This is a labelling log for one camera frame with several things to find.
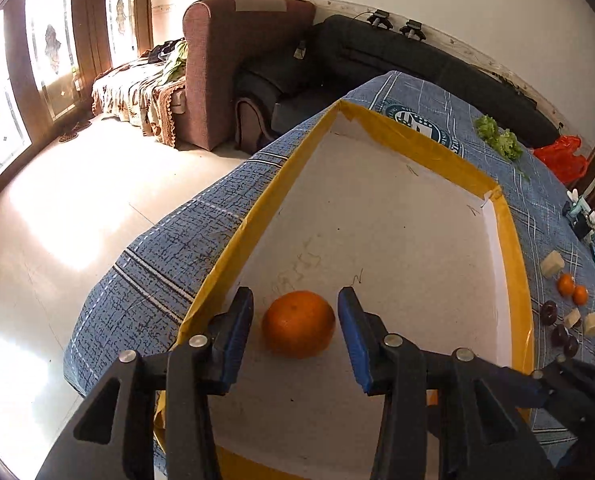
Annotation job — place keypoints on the blue plaid tablecloth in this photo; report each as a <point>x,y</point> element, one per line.
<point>177,260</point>

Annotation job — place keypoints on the green lettuce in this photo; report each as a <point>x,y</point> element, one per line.
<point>500,137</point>

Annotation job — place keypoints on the brown armchair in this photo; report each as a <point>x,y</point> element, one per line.
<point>212,60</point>

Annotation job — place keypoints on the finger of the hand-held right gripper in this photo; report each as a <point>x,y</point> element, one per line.
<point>527,389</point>

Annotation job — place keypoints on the cheese cube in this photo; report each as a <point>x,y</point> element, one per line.
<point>572,317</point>
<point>591,323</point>

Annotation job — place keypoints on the yellow-edged cardboard tray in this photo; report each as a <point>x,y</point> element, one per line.
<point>402,220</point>

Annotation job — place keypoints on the orange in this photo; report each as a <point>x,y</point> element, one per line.
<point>580,295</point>
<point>566,284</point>
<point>299,323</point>

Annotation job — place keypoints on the green bundle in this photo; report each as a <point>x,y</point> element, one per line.
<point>176,62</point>

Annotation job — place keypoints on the pale banana piece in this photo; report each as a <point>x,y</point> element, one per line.
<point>552,262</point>

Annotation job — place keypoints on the patterned sofa cover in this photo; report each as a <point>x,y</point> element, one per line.
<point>127,90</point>

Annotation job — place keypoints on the black cup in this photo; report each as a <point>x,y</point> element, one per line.
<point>584,227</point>

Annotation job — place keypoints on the black sofa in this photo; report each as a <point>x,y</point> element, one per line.
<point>377,55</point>

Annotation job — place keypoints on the black handheld device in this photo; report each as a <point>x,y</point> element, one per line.
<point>413,29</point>
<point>380,17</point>

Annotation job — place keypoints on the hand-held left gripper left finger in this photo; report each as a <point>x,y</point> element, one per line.
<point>238,332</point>

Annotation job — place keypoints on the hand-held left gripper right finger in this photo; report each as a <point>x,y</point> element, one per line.
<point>353,342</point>

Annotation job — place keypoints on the dark clothes pile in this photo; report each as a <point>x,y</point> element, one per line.
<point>157,52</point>

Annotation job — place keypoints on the white plastic object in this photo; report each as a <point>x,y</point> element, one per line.
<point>572,200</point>

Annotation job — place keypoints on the dark footwear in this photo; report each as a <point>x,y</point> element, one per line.
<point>69,136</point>

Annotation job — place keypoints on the red plastic bag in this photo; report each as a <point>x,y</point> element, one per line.
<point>560,157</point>

